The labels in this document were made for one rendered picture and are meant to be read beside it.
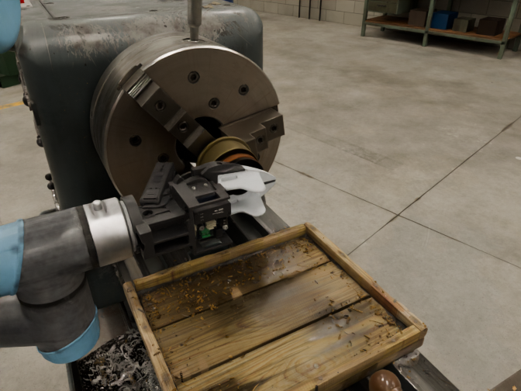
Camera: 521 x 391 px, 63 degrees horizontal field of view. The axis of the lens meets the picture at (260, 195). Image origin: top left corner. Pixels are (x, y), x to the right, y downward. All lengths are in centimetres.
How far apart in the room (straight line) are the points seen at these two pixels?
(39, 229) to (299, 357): 37
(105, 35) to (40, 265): 44
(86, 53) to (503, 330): 182
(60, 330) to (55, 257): 10
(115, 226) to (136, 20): 45
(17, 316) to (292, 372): 34
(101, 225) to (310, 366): 33
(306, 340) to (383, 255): 164
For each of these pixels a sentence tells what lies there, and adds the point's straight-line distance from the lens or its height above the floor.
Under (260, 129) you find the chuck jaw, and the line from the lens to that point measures 69.
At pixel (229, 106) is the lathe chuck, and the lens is 72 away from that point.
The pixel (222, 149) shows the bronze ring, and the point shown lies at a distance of 61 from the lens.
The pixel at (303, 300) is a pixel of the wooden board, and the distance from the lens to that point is 70.
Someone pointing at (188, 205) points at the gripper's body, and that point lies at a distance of 49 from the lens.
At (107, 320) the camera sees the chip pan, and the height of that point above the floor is 54.
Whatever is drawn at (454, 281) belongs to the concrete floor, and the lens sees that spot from 222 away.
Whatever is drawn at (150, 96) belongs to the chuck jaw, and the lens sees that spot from 63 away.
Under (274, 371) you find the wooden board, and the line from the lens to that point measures 61.
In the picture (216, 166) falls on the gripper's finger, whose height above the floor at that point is 112.
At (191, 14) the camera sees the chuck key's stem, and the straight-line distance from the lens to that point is 71.
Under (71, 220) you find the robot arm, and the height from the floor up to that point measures 111.
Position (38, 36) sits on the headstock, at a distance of 81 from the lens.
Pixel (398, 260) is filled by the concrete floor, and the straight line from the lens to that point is 224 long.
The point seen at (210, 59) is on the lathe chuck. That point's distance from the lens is 69.
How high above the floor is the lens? 138
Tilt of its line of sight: 32 degrees down
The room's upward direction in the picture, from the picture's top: straight up
